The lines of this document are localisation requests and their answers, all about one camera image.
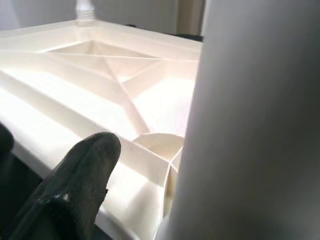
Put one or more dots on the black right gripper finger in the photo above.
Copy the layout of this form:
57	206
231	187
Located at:
75	187

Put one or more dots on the white plastic table leg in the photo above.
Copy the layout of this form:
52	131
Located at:
85	10
250	125

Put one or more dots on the white plastic table top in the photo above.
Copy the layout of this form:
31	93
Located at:
75	87

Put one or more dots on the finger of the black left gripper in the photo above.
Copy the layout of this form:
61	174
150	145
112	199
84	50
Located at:
5	141

